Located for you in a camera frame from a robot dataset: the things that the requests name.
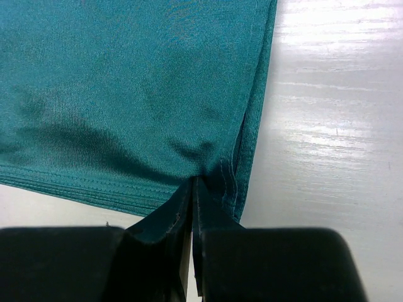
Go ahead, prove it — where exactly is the teal cloth napkin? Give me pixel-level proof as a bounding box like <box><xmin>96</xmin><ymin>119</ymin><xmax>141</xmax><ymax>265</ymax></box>
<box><xmin>1</xmin><ymin>1</ymin><xmax>277</xmax><ymax>220</ymax></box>

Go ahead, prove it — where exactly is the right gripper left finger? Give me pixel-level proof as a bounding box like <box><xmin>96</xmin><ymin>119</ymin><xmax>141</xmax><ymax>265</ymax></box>
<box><xmin>127</xmin><ymin>179</ymin><xmax>193</xmax><ymax>301</ymax></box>

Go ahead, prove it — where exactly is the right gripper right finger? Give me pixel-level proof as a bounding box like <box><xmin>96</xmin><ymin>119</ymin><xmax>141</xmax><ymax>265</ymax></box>
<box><xmin>192</xmin><ymin>177</ymin><xmax>244</xmax><ymax>297</ymax></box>

